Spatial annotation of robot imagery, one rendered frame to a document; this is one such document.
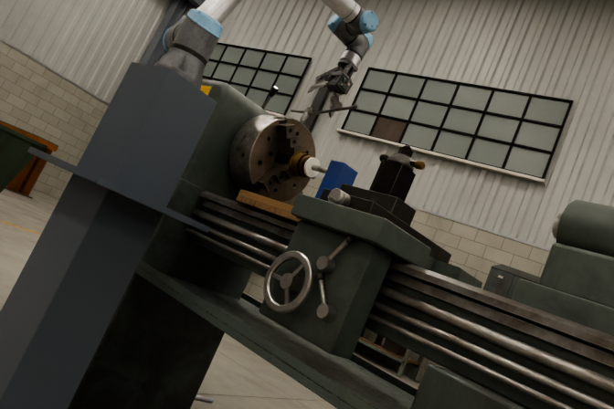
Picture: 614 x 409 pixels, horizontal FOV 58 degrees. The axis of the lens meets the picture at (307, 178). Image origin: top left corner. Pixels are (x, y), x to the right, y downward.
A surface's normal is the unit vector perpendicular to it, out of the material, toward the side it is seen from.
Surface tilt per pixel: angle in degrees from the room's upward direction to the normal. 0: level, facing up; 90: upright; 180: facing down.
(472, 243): 90
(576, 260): 90
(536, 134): 90
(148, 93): 90
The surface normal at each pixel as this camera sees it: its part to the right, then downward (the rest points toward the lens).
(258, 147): 0.66, 0.18
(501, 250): -0.47, -0.35
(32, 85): 0.78, 0.26
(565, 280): -0.62, -0.40
